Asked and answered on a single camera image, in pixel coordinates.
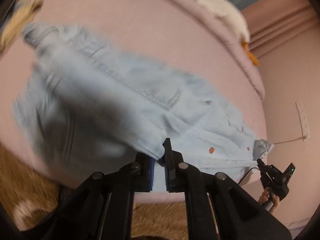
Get light blue denim pants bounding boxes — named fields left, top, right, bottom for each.
left=15, top=23, right=273, bottom=181

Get person's right hand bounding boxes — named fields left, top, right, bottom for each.
left=258, top=187, right=280, bottom=215

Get pink quilted blanket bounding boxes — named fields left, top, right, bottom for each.
left=170, top=0, right=265, bottom=100

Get pink curtain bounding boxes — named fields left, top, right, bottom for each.
left=241, top=0, right=319, bottom=58

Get pink bed mattress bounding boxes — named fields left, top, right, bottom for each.
left=1, top=0, right=266, bottom=187

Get white goose plush toy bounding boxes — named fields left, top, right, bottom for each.
left=194, top=0, right=259, bottom=66

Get yellow folded garment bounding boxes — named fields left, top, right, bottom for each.
left=1, top=0, right=44, bottom=54

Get white power cable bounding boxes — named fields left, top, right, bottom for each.
left=273, top=135, right=308, bottom=146

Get white wall power strip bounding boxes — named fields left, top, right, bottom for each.
left=296, top=101, right=310, bottom=141

